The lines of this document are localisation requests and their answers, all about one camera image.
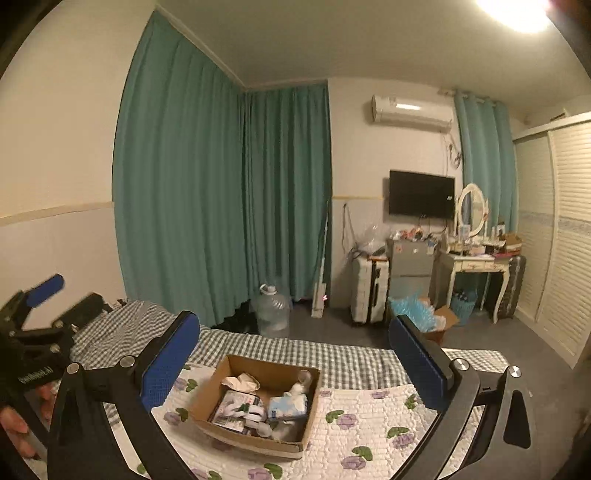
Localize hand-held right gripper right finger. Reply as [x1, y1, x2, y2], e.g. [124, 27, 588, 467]
[389, 315, 532, 480]

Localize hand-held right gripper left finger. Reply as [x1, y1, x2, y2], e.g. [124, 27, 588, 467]
[46, 310, 201, 480]

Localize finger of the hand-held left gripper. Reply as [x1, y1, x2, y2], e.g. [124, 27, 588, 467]
[0, 274, 65, 333]
[18, 292, 109, 352]

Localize brown cardboard box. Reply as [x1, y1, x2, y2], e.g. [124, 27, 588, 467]
[189, 354, 321, 459]

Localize cream white cloth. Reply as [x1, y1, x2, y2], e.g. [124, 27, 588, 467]
[222, 375, 260, 393]

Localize white tissue packet navy label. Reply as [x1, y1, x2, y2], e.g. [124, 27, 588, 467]
[208, 390, 269, 432]

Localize white sock bundle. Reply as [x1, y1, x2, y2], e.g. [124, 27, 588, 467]
[231, 401, 267, 426]

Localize small white sock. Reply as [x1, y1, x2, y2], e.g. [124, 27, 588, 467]
[288, 369, 310, 398]

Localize light blue tissue pack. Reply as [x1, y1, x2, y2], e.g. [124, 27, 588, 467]
[268, 394, 309, 421]

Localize grey white cloth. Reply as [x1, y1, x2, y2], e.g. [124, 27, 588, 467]
[256, 419, 302, 442]

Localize person's left hand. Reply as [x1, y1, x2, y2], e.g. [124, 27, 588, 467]
[0, 382, 63, 444]

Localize small floor cardboard box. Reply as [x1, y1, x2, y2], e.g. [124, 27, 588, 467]
[418, 305, 460, 344]

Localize blue plastic bag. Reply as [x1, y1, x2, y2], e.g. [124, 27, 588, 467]
[388, 288, 437, 333]

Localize blue basket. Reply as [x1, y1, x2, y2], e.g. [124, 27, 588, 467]
[450, 286, 478, 319]

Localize small grey fridge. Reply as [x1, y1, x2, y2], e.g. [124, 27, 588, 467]
[385, 237, 437, 319]

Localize white floral quilt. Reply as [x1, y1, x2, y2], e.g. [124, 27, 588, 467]
[99, 362, 509, 480]

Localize white suitcase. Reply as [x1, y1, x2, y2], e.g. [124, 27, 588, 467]
[350, 254, 391, 326]

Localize grey checked blanket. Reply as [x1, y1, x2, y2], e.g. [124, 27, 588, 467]
[69, 300, 419, 391]

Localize clear water jug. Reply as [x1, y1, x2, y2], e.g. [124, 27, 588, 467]
[252, 284, 293, 337]

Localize white dressing table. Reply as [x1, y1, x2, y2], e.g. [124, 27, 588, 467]
[436, 251, 511, 324]

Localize white flat mop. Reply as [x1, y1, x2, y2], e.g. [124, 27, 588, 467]
[310, 198, 333, 319]

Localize dark suitcase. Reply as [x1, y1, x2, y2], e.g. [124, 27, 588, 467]
[496, 255, 527, 319]

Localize clear plastic bag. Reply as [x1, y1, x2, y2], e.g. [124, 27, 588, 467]
[358, 224, 389, 257]

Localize wide teal curtain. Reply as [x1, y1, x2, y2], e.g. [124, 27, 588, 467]
[113, 9, 250, 328]

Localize white oval vanity mirror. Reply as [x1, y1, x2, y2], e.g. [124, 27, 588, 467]
[456, 182, 489, 238]

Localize white louvred wardrobe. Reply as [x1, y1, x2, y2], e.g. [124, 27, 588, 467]
[512, 111, 591, 370]

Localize teal corner curtain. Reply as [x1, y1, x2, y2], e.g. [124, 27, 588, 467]
[240, 80, 334, 305]

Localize narrow teal curtain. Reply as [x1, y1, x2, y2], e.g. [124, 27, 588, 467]
[452, 90, 518, 259]

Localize white air conditioner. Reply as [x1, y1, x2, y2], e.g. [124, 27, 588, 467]
[369, 95, 454, 134]

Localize ceiling lamp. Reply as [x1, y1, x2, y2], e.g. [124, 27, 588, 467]
[475, 0, 555, 33]

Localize black wall television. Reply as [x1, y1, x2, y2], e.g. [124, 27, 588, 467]
[389, 169, 456, 220]

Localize wall power cable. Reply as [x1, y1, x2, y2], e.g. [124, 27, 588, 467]
[445, 134, 465, 167]

